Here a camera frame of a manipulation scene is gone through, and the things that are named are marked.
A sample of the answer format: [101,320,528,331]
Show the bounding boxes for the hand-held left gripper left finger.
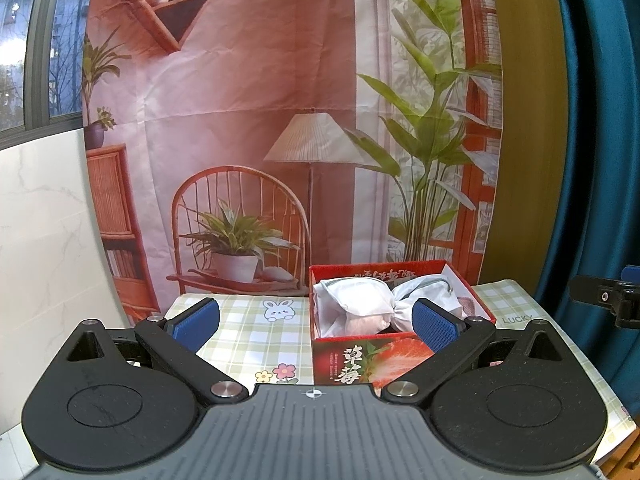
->
[64,297,250,407]

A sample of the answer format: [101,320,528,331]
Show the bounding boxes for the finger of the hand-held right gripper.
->
[569,266,640,331]

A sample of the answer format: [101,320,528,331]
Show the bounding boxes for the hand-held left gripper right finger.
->
[381,297,567,407]

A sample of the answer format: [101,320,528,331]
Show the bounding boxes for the white cloth grey trim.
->
[391,271,467,335]

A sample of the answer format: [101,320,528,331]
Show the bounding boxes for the white cloth bundle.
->
[314,276,395,339]

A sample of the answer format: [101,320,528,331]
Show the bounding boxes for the red cardboard box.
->
[307,259,498,391]

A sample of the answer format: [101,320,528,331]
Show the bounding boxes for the green checked tablecloth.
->
[160,280,640,461]

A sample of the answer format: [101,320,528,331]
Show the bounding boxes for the blue curtain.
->
[530,0,640,396]

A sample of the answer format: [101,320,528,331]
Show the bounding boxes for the printed room backdrop cloth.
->
[82,0,503,326]

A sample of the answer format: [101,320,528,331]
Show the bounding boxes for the window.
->
[0,0,93,151]

